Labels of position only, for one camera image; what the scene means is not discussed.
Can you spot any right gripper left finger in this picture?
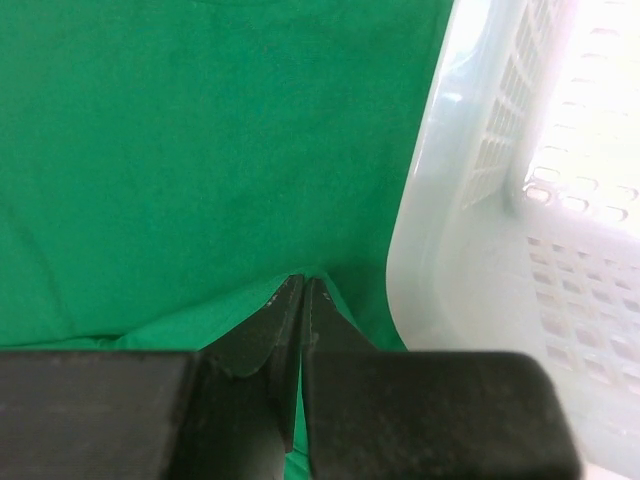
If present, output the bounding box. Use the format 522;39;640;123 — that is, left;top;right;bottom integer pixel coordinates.
1;275;304;479

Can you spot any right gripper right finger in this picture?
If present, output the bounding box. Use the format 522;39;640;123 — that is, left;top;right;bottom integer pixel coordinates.
301;278;582;479

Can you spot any green t shirt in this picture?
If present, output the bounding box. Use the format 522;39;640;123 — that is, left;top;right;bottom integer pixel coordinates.
0;0;454;480

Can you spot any white plastic basket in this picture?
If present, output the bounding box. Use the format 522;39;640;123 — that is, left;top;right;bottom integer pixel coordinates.
386;0;639;479

